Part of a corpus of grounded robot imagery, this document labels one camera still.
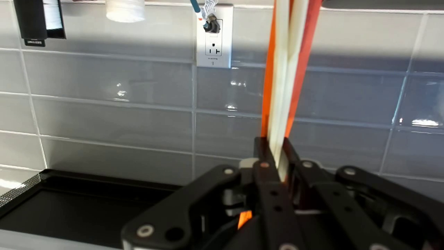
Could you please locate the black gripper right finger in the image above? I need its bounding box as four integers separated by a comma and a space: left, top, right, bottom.
282, 136, 444, 250

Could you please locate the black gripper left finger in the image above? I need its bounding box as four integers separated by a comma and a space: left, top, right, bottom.
121, 134, 308, 250

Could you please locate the orange snack package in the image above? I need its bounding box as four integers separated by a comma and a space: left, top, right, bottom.
236, 0, 325, 231

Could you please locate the white plastic knife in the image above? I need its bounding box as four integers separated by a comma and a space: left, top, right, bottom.
268, 0, 291, 181

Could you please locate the white plastic utensil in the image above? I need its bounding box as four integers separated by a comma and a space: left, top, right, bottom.
276, 0, 311, 183

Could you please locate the black cooktop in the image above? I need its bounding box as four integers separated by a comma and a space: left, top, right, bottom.
0, 167, 197, 250

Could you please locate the black hanging holder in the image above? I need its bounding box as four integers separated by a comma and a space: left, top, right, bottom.
13, 0, 67, 48

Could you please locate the white wall outlet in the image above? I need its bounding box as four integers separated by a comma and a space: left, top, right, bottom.
196, 2, 235, 70

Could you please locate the teal cable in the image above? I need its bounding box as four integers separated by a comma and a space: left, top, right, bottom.
189, 0, 222, 34

